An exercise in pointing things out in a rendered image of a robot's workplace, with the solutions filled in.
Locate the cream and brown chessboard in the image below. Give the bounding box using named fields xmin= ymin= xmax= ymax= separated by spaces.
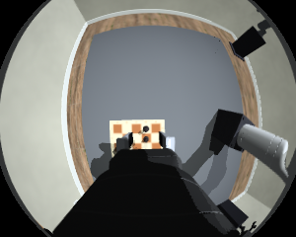
xmin=110 ymin=119 xmax=165 ymax=157

